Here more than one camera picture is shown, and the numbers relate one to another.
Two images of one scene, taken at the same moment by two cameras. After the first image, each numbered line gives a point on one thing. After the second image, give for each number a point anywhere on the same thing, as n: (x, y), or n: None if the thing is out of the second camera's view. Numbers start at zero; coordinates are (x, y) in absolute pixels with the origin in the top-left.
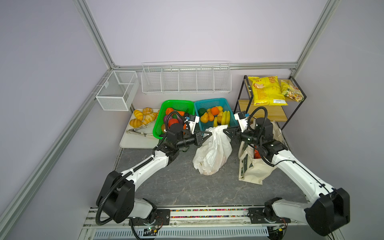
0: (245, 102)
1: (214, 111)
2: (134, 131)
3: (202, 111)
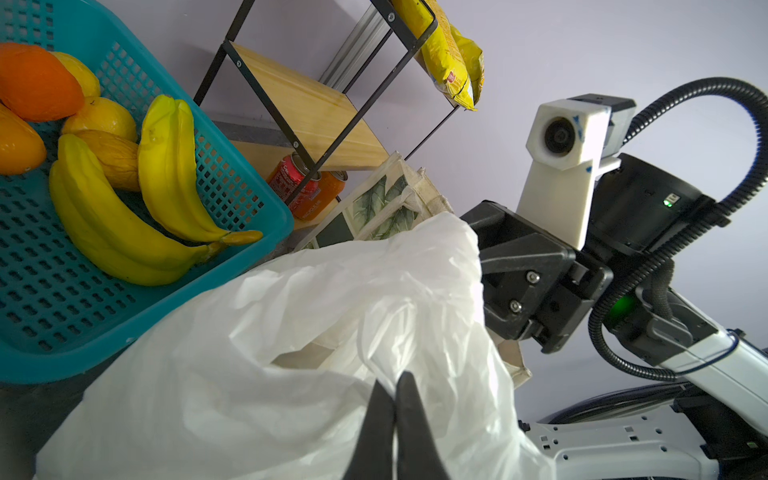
0: (284, 119)
1: (36, 84)
2: None
3: None
